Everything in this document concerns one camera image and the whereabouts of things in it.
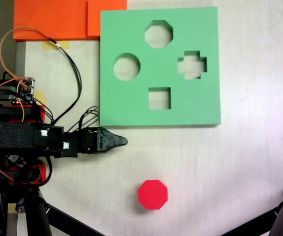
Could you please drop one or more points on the large orange foam block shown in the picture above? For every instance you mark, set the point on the large orange foam block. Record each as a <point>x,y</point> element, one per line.
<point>50,19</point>

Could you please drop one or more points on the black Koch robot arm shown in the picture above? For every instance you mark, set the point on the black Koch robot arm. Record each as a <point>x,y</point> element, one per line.
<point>8,134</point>

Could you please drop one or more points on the green shape sorter board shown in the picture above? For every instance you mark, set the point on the green shape sorter board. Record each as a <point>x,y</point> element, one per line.
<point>131,103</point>

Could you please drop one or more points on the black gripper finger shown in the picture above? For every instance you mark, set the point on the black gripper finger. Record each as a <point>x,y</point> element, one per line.
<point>110,145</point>
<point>110,136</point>

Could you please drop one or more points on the red printed base bracket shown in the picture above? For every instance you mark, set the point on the red printed base bracket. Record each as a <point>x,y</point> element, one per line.
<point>42,173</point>
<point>42,113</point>

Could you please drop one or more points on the black circuit board red LED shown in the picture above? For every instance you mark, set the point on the black circuit board red LED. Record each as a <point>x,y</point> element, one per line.
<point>17,161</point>

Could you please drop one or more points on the controller circuit board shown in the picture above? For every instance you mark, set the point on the controller circuit board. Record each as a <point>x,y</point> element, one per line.
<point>24,92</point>

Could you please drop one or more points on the red octagonal pillar block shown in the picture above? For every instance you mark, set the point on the red octagonal pillar block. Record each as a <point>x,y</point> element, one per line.
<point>153,194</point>

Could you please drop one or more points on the yellow tape piece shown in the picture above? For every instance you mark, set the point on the yellow tape piece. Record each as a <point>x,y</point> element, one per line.
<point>55,45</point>
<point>40,98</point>

